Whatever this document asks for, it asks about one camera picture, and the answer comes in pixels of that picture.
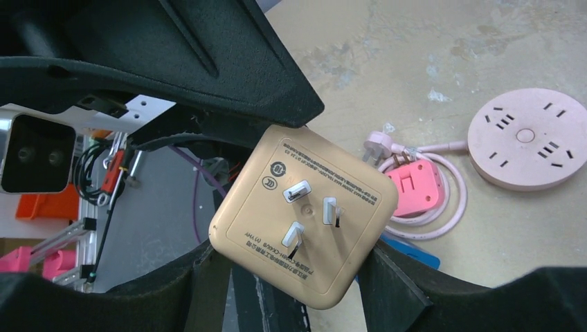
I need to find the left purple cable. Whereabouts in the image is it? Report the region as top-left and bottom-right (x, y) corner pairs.
(167, 145), (228, 246)

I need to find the tan cube plug adapter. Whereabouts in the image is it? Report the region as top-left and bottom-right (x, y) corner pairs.
(209, 125), (398, 309)

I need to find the pink square plug adapter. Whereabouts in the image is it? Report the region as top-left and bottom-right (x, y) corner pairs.
(384, 159), (447, 217)

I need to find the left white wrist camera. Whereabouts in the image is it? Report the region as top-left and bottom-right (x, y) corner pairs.
(1, 95), (175, 194)

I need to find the blue cube socket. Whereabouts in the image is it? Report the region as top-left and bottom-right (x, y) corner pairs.
(380, 234), (441, 270)

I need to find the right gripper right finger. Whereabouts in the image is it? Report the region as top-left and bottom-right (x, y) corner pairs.
(358, 241), (586, 331)

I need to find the round pink power socket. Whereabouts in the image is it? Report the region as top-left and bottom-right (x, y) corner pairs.
(467, 88), (586, 192)

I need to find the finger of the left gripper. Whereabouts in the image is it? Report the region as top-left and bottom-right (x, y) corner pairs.
(1, 1), (324, 138)

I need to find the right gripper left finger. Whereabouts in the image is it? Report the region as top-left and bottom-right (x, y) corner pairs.
(1, 241), (231, 331)

